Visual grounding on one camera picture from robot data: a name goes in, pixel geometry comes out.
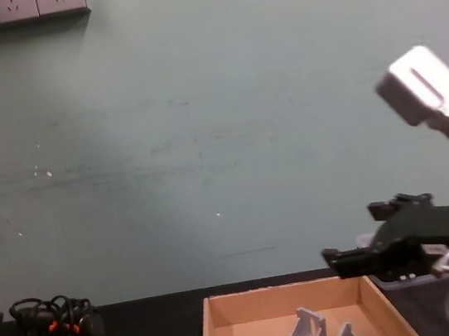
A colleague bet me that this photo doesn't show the black corded tool orange parts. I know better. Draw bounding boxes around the black corded tool orange parts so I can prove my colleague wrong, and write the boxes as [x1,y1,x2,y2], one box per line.
[7,287,108,336]

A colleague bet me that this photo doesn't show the large grey plastic bracket piece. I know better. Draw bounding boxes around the large grey plastic bracket piece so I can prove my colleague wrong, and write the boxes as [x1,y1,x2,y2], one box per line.
[254,303,329,336]

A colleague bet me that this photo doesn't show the shallow brown cardboard tray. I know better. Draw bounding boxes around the shallow brown cardboard tray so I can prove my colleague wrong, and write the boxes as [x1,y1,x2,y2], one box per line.
[193,266,423,336]

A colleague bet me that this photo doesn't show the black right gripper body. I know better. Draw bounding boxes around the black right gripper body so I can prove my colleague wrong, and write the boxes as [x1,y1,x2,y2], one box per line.
[364,202,449,285]

